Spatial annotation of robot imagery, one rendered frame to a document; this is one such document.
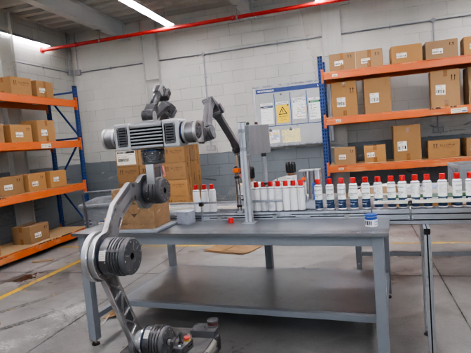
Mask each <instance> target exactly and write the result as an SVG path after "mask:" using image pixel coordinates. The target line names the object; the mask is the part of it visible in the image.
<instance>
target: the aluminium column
mask: <svg viewBox="0 0 471 353"><path fill-rule="evenodd" d="M245 125H246V122H239V123H238V130H239V129H245ZM238 138H239V147H240V148H243V147H244V148H245V147H246V141H245V133H239V134H238ZM240 164H241V173H242V182H243V198H244V207H245V222H246V223H252V222H254V215H253V206H252V189H251V181H250V164H249V155H247V151H241V152H240Z"/></svg>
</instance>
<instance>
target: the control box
mask: <svg viewBox="0 0 471 353"><path fill-rule="evenodd" d="M245 141H246V151H247V155H250V154H258V153H270V152H271V148H270V137H269V128H268V124H261V125H245Z"/></svg>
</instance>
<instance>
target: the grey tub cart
mask: <svg viewBox="0 0 471 353"><path fill-rule="evenodd" d="M112 190H115V189H112ZM106 192H111V190H103V191H86V192H84V193H83V194H82V201H83V203H82V204H80V205H79V206H78V208H79V209H82V212H83V219H84V225H85V227H86V228H91V227H93V226H97V225H99V224H102V223H104V219H105V218H106V217H107V212H108V209H109V205H110V204H111V202H112V196H111V195H110V196H102V197H97V198H93V199H92V200H89V201H87V202H85V198H84V195H85V194H89V193H106Z"/></svg>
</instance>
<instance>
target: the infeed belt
mask: <svg viewBox="0 0 471 353"><path fill-rule="evenodd" d="M372 209H373V207H371V209H363V208H359V209H350V208H347V209H345V210H339V208H337V209H335V210H327V209H323V210H319V211H318V210H315V209H306V210H305V211H299V210H298V211H281V212H326V211H362V210H372ZM267 212H270V211H267ZM274 212H277V211H274ZM223 213H238V212H237V211H217V212H215V213H211V212H208V213H203V214H223ZM253 213H257V212H253Z"/></svg>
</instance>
